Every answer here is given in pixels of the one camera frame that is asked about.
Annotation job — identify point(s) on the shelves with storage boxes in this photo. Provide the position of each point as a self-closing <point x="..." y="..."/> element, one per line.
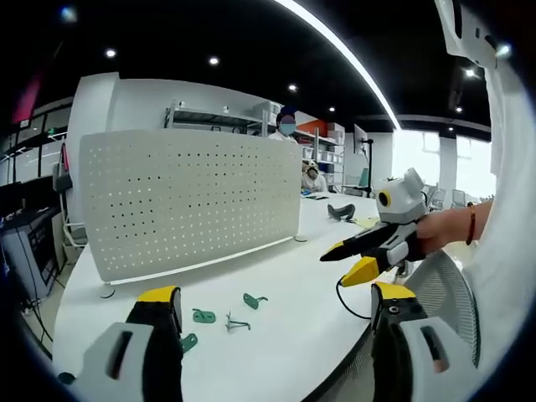
<point x="328" y="151"/>

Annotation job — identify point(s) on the grey equipment cart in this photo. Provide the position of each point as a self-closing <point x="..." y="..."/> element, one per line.
<point x="29" y="247"/>

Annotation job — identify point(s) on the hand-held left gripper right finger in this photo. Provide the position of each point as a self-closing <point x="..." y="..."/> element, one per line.
<point x="402" y="356"/>

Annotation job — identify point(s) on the yellow paper sheet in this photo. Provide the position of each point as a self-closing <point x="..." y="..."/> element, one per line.
<point x="367" y="222"/>

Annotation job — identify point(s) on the person's white shirt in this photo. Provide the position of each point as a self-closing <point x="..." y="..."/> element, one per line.
<point x="511" y="209"/>

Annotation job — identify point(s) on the grey metal shelving rack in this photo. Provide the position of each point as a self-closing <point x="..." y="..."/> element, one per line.
<point x="209" y="117"/>

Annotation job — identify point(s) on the white worn device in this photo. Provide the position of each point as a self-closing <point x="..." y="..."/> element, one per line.
<point x="465" y="29"/>

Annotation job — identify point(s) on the grey headset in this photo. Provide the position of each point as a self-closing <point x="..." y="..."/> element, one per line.
<point x="341" y="211"/>

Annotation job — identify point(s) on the white frame chair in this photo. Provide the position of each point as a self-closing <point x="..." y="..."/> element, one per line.
<point x="69" y="209"/>

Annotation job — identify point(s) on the long ceiling light strip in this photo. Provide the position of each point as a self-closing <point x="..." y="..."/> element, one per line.
<point x="356" y="63"/>

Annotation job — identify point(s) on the grey metal hook assembly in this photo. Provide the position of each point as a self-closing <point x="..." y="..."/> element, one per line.
<point x="236" y="323"/>

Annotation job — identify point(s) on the green hook assembly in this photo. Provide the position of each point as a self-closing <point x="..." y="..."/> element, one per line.
<point x="203" y="316"/>
<point x="252" y="300"/>
<point x="189" y="342"/>

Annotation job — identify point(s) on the person's right hand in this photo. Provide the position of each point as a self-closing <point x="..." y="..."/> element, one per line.
<point x="439" y="230"/>

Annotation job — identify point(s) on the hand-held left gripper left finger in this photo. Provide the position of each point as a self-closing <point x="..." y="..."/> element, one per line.
<point x="121" y="356"/>

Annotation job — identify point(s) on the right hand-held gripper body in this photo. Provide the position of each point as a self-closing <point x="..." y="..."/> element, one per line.
<point x="404" y="205"/>

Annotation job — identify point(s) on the grey office chairs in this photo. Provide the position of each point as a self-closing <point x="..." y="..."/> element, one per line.
<point x="448" y="199"/>

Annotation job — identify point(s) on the monitor on black stand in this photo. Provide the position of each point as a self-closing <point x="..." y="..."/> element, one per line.
<point x="361" y="140"/>

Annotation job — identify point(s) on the white mesh office chair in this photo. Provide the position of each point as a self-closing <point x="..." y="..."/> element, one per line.
<point x="448" y="289"/>

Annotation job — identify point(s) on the white perforated mounting plate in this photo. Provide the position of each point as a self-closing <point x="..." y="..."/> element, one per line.
<point x="188" y="201"/>

